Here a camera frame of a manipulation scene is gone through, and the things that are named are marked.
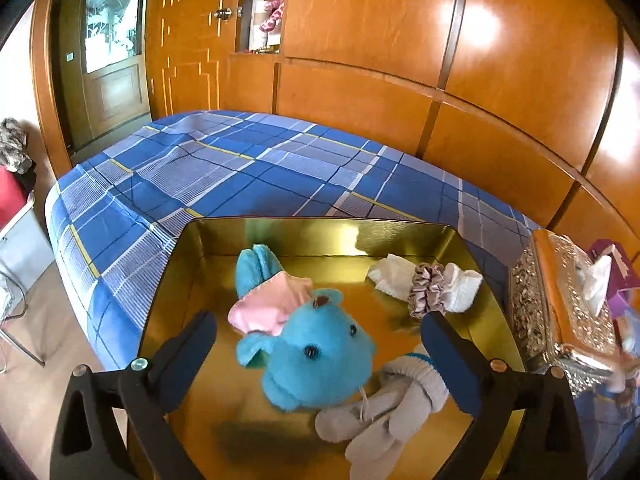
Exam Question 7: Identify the white folded sock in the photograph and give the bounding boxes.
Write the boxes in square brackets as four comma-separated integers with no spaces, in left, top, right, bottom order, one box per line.
[367,254,483,314]

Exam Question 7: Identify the small red white doll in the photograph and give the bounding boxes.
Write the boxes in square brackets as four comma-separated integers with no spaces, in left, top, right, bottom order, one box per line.
[608,310,639,408]

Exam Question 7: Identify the wooden door with glass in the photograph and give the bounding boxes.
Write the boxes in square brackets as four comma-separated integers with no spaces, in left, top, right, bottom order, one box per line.
[50,0,150,153]

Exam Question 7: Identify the blue plaid bed sheet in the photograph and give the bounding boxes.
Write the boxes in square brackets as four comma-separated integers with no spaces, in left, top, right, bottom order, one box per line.
[44,109,640,480]

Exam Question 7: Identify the silver door handle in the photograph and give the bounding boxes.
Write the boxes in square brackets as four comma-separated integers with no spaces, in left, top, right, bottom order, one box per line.
[214,8,233,22]

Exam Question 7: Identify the pink flowers in niche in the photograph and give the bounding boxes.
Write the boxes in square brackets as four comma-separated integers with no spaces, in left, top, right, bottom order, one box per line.
[259,0,285,34]

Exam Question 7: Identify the blue plush elephant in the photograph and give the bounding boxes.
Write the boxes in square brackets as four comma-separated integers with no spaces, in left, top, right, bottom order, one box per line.
[227,244,375,412]

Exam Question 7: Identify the silver ornate tissue box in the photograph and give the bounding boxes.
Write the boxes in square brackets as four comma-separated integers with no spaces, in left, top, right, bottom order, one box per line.
[508,229,620,398]

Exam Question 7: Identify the mauve satin scrunchie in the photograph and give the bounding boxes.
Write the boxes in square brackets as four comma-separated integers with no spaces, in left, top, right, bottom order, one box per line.
[408,262,445,320]

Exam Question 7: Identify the gold metal tray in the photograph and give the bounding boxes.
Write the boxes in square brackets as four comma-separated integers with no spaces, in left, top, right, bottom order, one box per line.
[127,216,526,480]

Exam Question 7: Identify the purple cardboard box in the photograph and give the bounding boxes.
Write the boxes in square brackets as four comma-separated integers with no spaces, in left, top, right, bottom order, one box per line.
[588,238,639,318]

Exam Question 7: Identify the red and white chair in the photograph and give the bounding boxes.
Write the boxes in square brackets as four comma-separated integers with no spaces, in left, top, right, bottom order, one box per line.
[0,117,47,369]

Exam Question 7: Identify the white tissue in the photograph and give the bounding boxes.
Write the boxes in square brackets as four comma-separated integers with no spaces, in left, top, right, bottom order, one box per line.
[582,255,612,318]

